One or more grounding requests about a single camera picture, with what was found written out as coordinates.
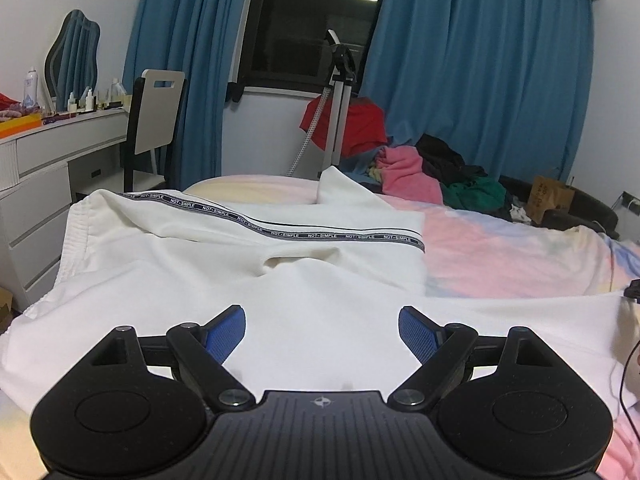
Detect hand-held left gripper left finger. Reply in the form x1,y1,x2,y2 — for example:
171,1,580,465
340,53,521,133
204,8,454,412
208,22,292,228
87,304,257,409

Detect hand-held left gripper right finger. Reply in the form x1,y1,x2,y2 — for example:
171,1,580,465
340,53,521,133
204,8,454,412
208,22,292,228
387,305,557,409

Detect white pants with striped band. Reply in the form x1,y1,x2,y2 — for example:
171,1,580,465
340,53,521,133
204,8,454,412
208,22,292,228
0,167,632,413

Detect black clothes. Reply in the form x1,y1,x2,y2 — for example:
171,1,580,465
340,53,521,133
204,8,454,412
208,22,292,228
415,132,488,183

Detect pastel bed blanket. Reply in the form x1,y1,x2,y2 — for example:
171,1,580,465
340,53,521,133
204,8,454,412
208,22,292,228
0,175,640,480

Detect green cloth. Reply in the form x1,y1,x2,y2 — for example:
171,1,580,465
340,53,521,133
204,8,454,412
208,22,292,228
442,175,508,221

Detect pink cloth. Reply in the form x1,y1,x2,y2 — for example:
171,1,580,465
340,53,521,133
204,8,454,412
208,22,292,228
375,145,443,204

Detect brown cardboard box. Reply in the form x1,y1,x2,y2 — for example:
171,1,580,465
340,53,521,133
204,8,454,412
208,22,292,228
525,175,576,223

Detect black sofa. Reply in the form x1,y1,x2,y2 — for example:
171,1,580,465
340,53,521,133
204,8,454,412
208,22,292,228
500,175,621,236

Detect red cloth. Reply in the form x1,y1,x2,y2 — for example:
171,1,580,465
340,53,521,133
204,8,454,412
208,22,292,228
300,94,388,158

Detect black and white chair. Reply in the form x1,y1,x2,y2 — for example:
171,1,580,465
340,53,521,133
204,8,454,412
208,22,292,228
122,69,187,193

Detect white dresser with drawers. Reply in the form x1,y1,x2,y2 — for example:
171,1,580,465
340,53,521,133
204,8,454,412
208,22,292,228
0,107,132,311

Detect row of cosmetic bottles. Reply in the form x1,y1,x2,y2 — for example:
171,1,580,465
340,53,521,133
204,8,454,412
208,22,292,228
42,77,133,126

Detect blue curtain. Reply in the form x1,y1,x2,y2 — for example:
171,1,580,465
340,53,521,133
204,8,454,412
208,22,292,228
357,0,596,181
122,0,256,191

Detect garment steamer on stand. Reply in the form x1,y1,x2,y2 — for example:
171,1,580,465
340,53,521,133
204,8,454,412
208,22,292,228
290,30,357,178

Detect orange box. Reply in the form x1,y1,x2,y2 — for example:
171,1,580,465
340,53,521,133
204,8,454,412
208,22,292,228
0,114,42,138

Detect white spray bottle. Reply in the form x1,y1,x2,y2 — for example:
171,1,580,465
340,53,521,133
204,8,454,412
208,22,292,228
24,67,41,111

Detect wavy vanity mirror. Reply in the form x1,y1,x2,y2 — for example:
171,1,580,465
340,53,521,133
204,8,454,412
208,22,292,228
44,9,102,111

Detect red fabric item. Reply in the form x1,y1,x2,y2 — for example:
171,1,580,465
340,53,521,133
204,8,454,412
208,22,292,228
0,92,25,122

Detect dark window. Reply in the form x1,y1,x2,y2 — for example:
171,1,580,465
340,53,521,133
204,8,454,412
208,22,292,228
235,0,391,93

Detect black cable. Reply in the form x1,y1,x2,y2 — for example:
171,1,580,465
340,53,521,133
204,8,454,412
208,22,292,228
618,337,640,420

